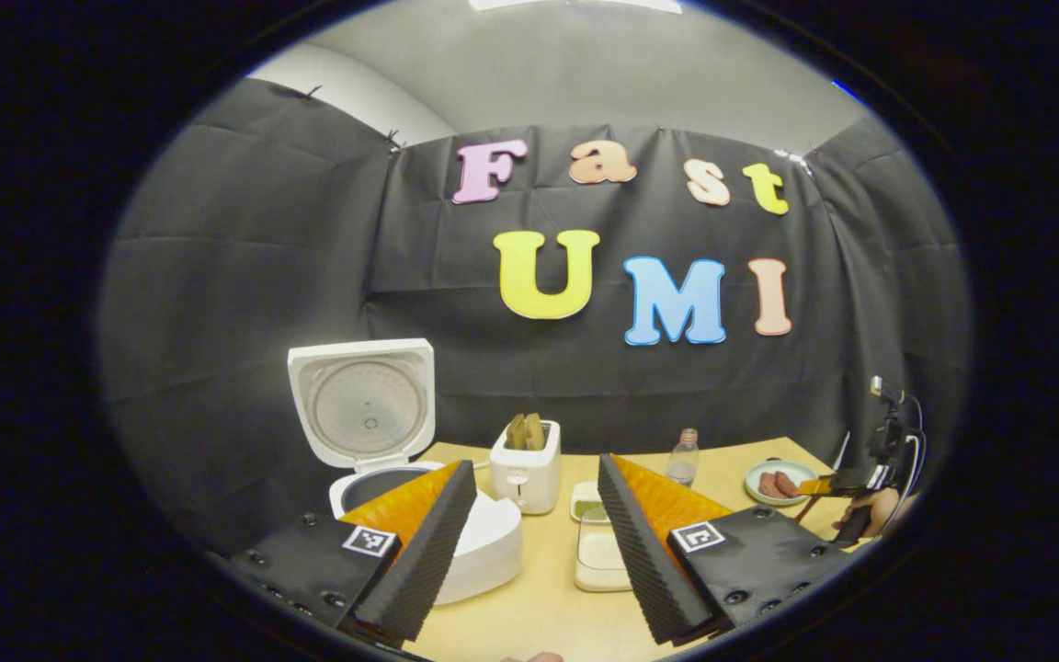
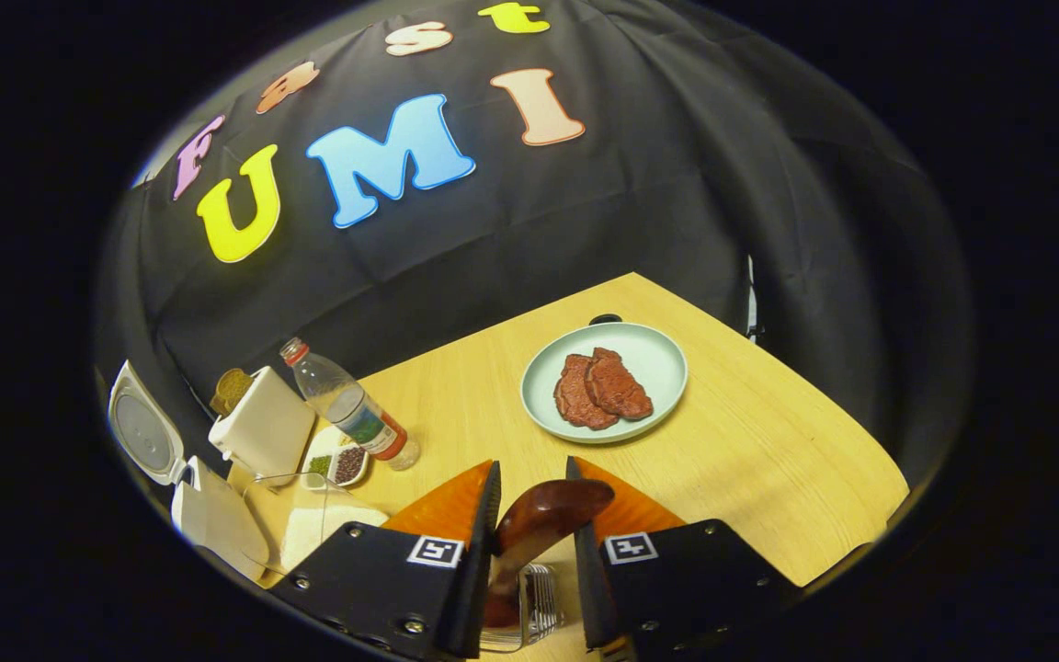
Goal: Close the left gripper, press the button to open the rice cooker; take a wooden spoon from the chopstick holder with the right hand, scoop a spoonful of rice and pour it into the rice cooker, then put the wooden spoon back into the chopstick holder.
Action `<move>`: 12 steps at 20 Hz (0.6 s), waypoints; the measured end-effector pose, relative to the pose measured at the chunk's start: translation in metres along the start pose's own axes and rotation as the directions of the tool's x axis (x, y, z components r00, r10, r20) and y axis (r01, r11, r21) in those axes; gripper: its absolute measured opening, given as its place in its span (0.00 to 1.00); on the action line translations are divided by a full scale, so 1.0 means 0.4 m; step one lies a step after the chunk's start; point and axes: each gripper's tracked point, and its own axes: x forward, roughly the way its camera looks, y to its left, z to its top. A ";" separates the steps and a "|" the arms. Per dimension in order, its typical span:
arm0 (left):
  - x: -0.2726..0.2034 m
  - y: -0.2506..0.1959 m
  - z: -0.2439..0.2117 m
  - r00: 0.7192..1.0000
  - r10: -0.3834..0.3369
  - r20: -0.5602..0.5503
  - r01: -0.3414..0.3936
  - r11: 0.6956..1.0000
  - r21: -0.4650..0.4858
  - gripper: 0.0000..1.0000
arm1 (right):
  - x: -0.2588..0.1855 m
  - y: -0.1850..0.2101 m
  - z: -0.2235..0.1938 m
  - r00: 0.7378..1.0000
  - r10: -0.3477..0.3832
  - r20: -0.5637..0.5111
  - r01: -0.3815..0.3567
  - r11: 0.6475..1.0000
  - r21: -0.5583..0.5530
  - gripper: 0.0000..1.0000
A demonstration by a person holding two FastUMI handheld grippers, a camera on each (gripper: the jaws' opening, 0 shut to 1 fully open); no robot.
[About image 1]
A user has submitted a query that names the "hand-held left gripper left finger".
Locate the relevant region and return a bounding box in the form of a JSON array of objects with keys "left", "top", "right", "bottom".
[{"left": 228, "top": 460, "right": 478, "bottom": 645}]

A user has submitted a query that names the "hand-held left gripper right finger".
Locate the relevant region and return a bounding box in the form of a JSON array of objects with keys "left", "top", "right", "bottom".
[{"left": 597, "top": 452, "right": 852, "bottom": 646}]

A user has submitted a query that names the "clear container of rice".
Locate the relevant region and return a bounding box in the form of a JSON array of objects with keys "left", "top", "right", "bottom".
[{"left": 574, "top": 524, "right": 633, "bottom": 592}]

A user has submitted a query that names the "white rice cooker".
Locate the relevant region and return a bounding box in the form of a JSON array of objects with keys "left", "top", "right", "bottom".
[{"left": 288, "top": 338, "right": 524, "bottom": 606}]

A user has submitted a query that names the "pale green plate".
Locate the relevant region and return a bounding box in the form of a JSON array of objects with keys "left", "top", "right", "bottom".
[{"left": 745, "top": 460, "right": 820, "bottom": 508}]

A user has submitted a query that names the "clear plastic bottle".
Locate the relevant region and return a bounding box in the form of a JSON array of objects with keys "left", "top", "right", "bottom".
[{"left": 666, "top": 428, "right": 700, "bottom": 486}]

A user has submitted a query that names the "white toaster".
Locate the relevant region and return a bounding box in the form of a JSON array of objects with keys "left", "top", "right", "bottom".
[{"left": 490, "top": 421, "right": 562, "bottom": 516}]

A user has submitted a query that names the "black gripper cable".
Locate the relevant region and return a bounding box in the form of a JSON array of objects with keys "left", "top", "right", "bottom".
[{"left": 897, "top": 395, "right": 928, "bottom": 502}]

